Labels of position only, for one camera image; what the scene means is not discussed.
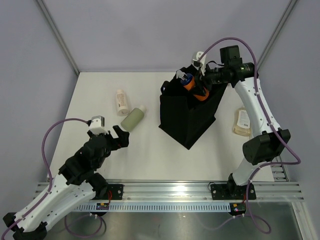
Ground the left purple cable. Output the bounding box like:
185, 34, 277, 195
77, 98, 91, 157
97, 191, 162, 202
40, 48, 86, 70
0, 117, 107, 237

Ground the aluminium frame post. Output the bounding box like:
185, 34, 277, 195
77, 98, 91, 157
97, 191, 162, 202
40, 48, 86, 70
257, 0, 299, 70
34, 0, 81, 77

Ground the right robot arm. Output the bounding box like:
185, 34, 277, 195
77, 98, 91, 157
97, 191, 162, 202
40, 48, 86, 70
191, 45, 291, 199

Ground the aluminium rail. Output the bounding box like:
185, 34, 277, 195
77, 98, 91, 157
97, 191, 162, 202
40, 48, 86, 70
32, 181, 305, 203

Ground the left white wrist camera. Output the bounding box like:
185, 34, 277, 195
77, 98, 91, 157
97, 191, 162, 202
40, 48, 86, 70
89, 115, 107, 135

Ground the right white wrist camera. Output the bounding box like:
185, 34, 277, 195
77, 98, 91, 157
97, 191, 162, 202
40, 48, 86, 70
191, 51, 207, 75

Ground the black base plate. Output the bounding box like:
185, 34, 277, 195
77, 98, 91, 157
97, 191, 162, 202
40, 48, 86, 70
210, 183, 257, 200
93, 184, 124, 201

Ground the cream bottle with label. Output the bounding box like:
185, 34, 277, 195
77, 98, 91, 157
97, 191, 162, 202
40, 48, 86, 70
115, 89, 130, 116

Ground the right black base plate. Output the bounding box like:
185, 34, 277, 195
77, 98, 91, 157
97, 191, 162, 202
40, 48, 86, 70
210, 183, 257, 200

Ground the right aluminium frame post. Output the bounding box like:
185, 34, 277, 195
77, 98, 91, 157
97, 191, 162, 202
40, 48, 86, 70
257, 0, 299, 70

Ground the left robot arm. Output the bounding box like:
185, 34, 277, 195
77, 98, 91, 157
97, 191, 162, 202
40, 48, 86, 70
3, 125, 130, 240

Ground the left aluminium frame post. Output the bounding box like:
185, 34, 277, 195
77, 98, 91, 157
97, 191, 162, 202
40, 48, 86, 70
34, 0, 81, 77

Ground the white slotted cable duct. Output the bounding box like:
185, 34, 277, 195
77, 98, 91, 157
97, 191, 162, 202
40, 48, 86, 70
74, 202, 231, 213

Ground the orange tube blue cap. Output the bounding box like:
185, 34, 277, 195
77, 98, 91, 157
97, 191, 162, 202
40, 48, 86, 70
176, 70, 204, 95

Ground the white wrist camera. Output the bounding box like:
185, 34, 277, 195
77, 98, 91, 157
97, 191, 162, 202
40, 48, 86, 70
89, 115, 107, 135
191, 51, 207, 75

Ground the amber liquid soap bottle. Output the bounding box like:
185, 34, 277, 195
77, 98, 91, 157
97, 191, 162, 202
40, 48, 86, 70
232, 107, 252, 137

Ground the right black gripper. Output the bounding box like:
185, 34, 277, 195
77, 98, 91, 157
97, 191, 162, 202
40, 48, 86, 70
188, 63, 229, 97

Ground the green bottle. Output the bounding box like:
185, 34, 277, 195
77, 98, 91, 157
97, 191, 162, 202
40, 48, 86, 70
120, 105, 147, 132

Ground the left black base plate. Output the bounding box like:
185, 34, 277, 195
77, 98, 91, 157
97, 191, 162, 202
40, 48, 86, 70
93, 184, 124, 201

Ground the black canvas bag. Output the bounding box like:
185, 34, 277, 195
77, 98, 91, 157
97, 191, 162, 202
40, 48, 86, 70
159, 76, 227, 150

